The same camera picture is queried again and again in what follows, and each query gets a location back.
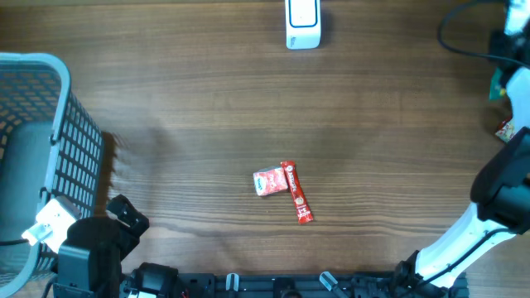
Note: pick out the grey plastic mesh basket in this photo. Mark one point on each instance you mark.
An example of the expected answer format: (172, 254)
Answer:
(50, 147)

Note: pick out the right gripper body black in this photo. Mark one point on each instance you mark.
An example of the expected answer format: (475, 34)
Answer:
(500, 40)

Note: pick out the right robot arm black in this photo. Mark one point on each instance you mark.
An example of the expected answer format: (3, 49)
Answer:
(499, 208)

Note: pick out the small red white packet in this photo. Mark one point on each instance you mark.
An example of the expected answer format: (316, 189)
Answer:
(270, 181)

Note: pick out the red stick packet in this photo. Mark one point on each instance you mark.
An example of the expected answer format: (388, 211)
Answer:
(303, 210)

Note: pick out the green 3M gloves packet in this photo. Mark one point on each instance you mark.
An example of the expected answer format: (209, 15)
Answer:
(496, 89)

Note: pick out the green lid Knorr jar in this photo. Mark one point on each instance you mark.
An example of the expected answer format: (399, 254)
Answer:
(505, 130)

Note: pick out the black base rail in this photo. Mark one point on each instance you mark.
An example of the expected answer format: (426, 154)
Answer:
(210, 286)

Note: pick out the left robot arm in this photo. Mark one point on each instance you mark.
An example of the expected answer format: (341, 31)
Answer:
(90, 259)

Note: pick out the white barcode scanner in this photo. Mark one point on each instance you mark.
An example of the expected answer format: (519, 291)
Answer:
(303, 24)

